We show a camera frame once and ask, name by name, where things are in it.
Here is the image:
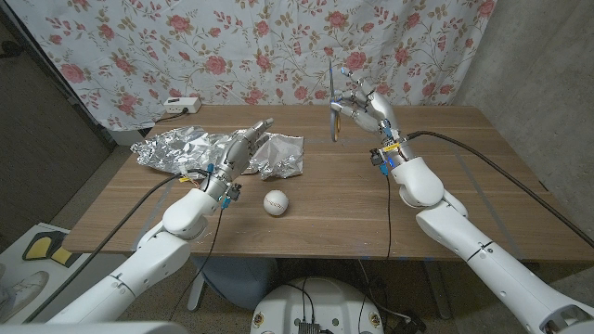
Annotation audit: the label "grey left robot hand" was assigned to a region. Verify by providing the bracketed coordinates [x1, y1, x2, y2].
[201, 117, 275, 197]

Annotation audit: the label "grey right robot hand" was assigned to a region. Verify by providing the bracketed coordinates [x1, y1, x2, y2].
[329, 68, 418, 164]

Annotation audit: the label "grey orange handled scissors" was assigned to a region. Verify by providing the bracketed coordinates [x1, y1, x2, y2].
[328, 59, 343, 143]

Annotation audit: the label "crumpled aluminum foil sheet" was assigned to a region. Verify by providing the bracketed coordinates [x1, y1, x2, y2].
[131, 124, 305, 181]

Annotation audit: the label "white power strip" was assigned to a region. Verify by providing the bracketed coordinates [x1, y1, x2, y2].
[162, 96, 202, 115]

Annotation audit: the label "white baseball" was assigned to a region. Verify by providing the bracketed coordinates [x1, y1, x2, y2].
[263, 189, 290, 217]

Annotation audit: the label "grey blue bin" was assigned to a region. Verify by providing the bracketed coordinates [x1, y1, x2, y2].
[192, 256, 279, 311]

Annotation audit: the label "grey table leg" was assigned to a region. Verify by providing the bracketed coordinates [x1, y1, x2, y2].
[421, 260, 454, 320]
[187, 266, 209, 312]

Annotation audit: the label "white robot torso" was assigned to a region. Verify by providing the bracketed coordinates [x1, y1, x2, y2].
[250, 276, 385, 334]

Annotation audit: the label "white floor sheet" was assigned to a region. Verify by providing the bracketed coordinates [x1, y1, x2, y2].
[0, 222, 97, 324]

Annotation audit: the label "white shoe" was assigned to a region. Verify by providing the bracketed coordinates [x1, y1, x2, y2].
[0, 270, 50, 321]

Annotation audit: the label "black power strip cord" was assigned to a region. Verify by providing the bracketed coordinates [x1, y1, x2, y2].
[152, 109, 189, 124]

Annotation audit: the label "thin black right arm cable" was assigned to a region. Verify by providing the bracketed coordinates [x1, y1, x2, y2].
[383, 173, 394, 260]

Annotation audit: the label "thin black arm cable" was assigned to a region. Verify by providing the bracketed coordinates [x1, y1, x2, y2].
[169, 206, 225, 321]
[383, 173, 394, 260]

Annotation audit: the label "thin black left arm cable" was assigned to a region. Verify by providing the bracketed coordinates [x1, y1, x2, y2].
[169, 206, 225, 321]

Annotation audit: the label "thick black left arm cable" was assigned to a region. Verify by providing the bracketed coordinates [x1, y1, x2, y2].
[25, 172, 213, 324]

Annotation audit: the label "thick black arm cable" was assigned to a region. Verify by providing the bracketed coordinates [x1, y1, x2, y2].
[407, 130, 594, 250]
[25, 172, 213, 324]

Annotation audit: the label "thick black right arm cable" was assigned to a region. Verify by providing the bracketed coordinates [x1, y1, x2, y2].
[407, 130, 594, 250]

